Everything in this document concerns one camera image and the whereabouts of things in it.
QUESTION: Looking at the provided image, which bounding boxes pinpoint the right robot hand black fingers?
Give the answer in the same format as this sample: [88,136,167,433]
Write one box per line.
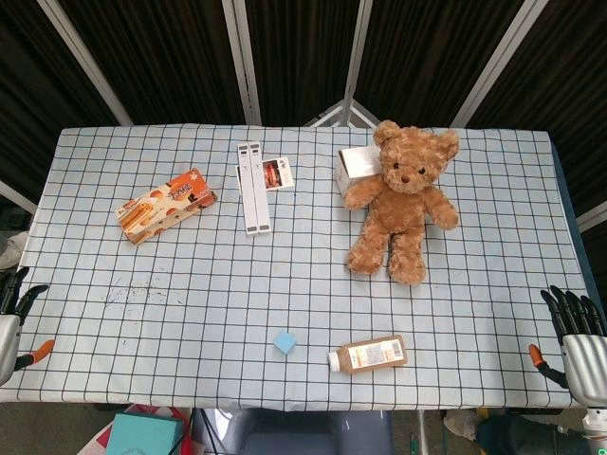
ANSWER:
[528,283,607,410]

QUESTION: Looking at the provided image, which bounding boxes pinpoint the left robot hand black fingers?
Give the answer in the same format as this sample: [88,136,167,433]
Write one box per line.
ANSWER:
[0,266,56,386]

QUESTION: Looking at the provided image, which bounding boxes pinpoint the brown teddy bear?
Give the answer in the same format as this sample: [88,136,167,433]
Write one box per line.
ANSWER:
[343,118,461,286]

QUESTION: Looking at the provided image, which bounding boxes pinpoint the teal box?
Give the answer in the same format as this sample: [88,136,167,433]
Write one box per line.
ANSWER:
[104,411,187,455]

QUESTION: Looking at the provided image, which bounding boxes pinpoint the orange cookie box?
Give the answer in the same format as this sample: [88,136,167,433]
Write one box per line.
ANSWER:
[115,169,219,247]

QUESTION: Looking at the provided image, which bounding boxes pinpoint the blue checkered tablecloth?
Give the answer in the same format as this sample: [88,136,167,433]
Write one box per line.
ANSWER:
[0,123,599,412]

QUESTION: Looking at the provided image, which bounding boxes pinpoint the brown juice bottle white cap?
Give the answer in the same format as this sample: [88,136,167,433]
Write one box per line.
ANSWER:
[327,335,409,375]

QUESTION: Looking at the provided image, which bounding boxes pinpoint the light blue foam cube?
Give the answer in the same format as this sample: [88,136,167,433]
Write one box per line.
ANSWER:
[272,330,299,355]

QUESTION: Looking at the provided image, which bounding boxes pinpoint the long white narrow box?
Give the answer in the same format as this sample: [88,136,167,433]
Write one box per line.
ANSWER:
[237,141,261,235]
[249,140,273,234]

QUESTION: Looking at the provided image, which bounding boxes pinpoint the dark blue chair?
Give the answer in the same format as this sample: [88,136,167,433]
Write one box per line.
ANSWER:
[226,408,395,455]

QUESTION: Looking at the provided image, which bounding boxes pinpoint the white cardboard box red print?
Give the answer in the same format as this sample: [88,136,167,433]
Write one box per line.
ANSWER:
[334,145,383,198]

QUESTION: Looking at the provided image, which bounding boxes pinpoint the white card with food photo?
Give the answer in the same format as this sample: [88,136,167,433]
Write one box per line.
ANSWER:
[260,156,296,191]

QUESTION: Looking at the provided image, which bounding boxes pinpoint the white metal triangular brace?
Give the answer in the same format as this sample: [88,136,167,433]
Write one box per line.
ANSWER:
[304,99,381,129]

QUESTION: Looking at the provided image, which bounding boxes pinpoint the white metal frame post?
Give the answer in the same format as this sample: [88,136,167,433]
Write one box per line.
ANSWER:
[340,0,375,119]
[36,0,135,127]
[0,179,39,215]
[221,0,263,126]
[450,0,544,129]
[575,200,607,234]

